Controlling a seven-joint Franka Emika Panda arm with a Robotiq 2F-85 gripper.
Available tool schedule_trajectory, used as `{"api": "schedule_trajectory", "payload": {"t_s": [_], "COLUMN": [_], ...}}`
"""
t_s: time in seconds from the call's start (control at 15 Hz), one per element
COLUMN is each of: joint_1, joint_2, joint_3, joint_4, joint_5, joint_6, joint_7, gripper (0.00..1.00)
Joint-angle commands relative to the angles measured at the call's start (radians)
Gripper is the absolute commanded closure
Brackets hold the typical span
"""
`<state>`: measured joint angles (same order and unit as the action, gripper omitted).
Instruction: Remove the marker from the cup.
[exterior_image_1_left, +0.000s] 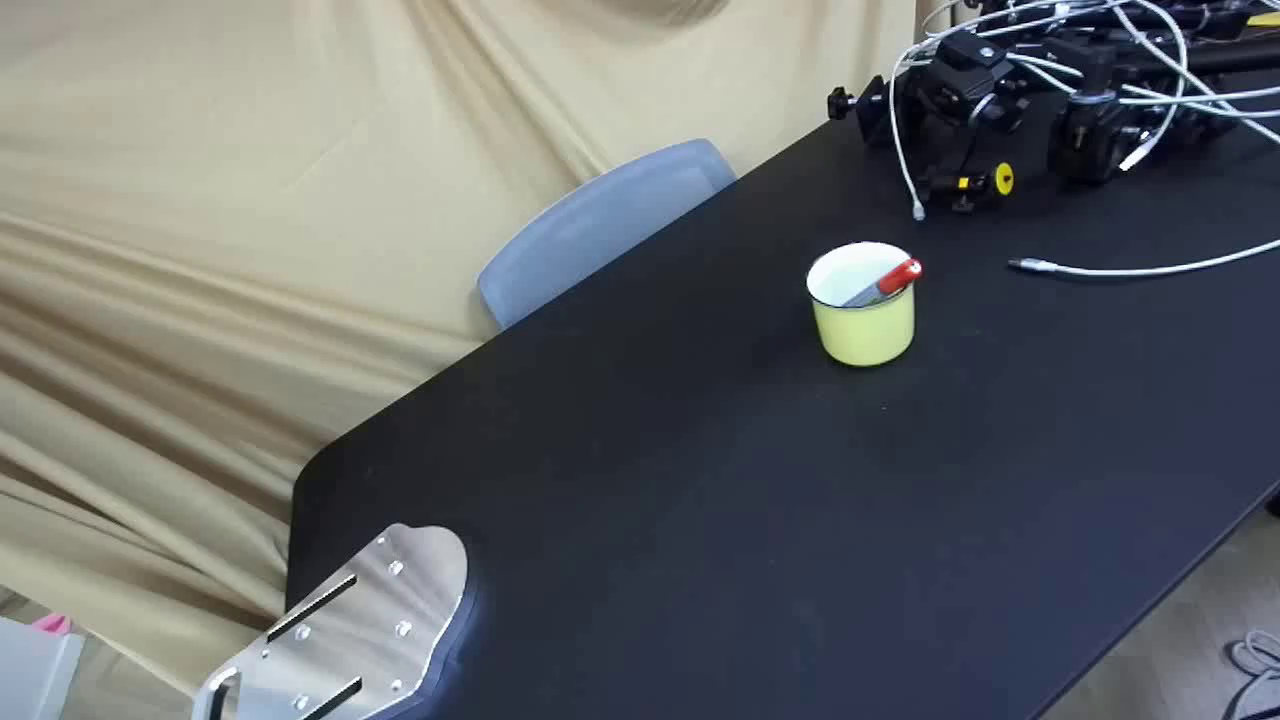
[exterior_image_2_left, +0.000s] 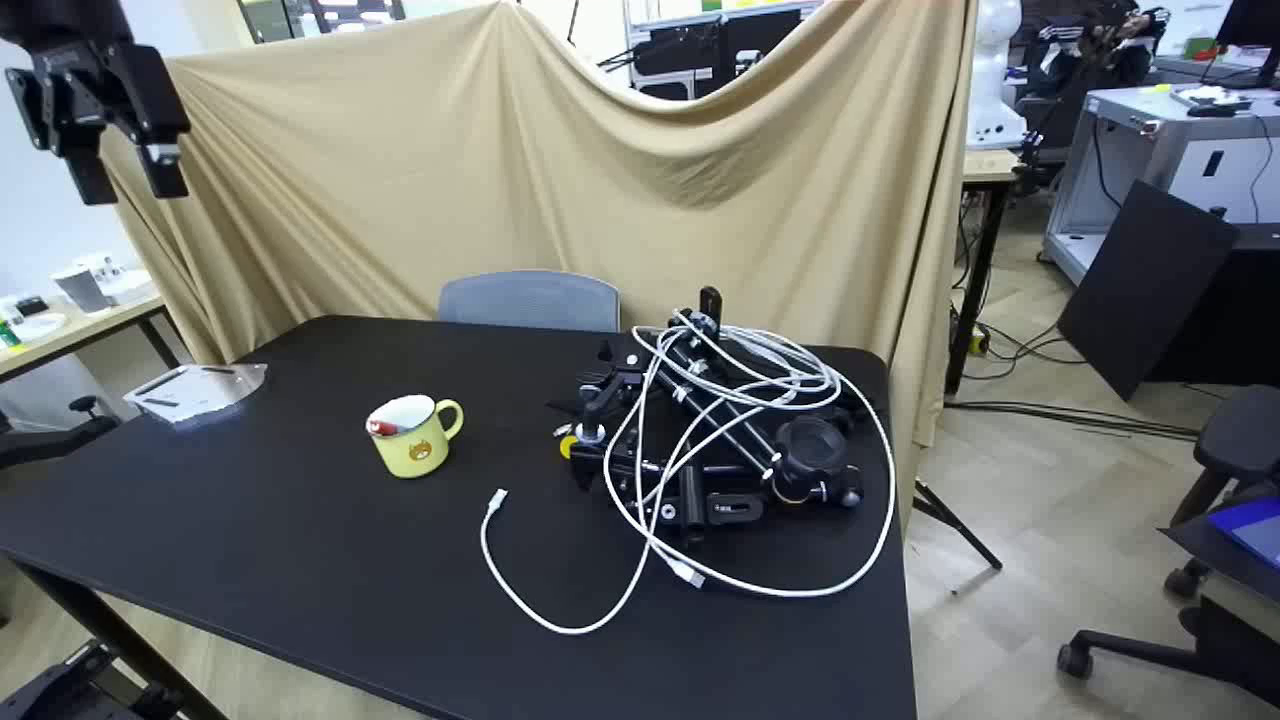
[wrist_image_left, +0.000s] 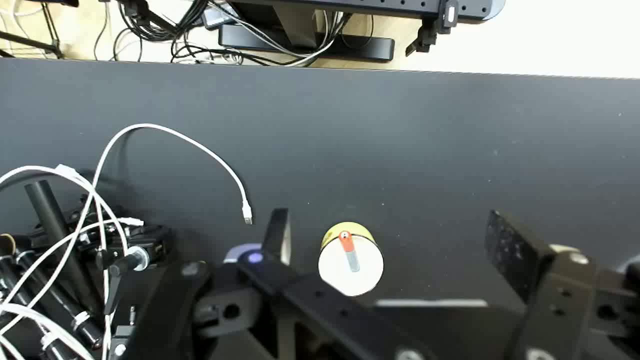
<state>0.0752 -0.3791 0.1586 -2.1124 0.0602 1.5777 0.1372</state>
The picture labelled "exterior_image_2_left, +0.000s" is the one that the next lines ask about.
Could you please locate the yellow mug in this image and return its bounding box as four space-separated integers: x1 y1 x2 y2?
362 391 468 481

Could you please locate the beige cloth backdrop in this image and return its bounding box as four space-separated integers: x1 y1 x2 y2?
104 0 974 470

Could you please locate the wooden side table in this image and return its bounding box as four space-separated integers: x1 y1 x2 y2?
942 147 1021 394

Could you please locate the clear plastic bag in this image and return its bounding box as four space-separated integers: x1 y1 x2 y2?
129 362 267 424

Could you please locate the black panel board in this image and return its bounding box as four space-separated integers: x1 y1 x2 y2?
1055 183 1234 394

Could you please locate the grey cabinet desk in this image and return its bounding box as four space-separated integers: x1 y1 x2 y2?
1044 83 1280 282

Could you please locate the black office chair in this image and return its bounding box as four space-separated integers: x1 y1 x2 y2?
1055 385 1280 702

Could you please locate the white cable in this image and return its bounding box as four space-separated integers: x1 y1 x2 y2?
474 306 902 638

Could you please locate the black camera on stand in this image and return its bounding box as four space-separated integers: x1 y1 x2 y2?
0 0 186 204

